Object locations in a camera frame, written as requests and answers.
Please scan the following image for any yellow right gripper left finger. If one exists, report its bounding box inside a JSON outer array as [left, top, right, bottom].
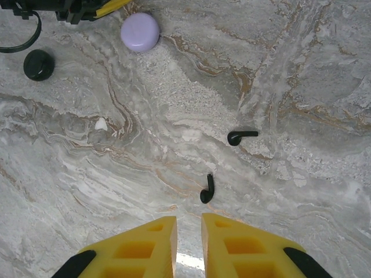
[[52, 215, 178, 278]]

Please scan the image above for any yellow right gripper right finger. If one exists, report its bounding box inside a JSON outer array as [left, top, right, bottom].
[[201, 213, 334, 278]]

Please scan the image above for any purple earbud charging case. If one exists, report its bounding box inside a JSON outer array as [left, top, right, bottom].
[[120, 12, 161, 53]]

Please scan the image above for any black earbud charging case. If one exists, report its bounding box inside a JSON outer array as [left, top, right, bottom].
[[23, 49, 56, 82]]

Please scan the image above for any black wireless earbud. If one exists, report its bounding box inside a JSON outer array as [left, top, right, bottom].
[[199, 173, 214, 204], [227, 130, 259, 147]]

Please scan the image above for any thin black left gripper cable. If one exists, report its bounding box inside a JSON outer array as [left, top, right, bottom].
[[0, 10, 43, 54]]

